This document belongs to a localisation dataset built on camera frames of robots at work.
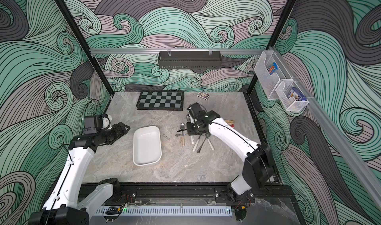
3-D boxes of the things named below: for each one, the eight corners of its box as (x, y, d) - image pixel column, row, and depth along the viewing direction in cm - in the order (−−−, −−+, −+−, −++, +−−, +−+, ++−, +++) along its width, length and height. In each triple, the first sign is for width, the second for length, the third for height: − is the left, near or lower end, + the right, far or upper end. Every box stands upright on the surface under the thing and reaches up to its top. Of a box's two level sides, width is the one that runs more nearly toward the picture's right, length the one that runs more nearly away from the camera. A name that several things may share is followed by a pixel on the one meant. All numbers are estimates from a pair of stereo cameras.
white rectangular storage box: (135, 170, 83) (132, 167, 78) (135, 134, 98) (133, 129, 94) (164, 164, 86) (162, 160, 81) (159, 129, 101) (158, 124, 96)
